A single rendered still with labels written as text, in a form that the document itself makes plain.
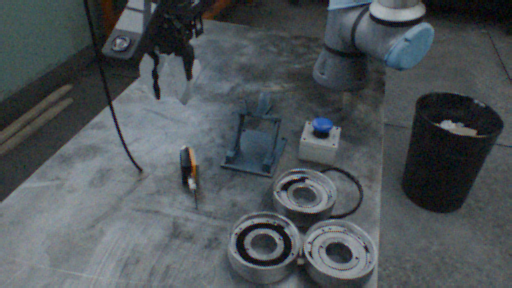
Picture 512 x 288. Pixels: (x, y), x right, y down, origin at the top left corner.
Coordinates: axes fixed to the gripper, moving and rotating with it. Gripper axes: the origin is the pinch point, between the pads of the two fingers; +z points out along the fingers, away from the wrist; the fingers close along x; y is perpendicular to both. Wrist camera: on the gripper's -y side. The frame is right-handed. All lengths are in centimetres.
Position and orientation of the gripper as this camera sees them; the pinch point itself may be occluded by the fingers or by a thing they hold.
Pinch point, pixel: (168, 97)
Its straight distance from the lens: 72.3
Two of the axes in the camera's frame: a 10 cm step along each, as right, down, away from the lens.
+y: 3.2, -5.2, 8.0
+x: -9.5, -1.7, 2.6
